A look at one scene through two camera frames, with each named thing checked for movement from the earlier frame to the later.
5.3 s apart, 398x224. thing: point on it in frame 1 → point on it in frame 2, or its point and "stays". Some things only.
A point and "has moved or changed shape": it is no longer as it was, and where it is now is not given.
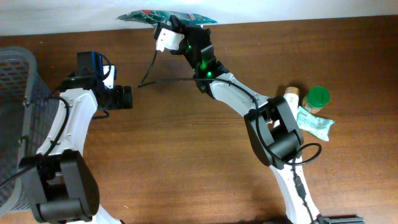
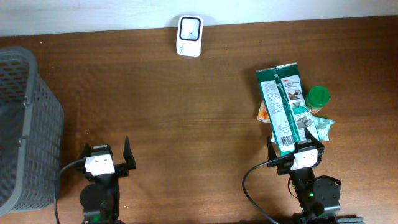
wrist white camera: (109, 82) → (101, 160)
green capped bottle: (315, 98) stays
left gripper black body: (120, 96) → (112, 180)
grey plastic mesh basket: (29, 109) stays
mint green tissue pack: (316, 126) stays
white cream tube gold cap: (291, 94) has moved or changed shape
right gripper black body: (180, 25) → (301, 178)
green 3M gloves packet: (156, 17) → (286, 106)
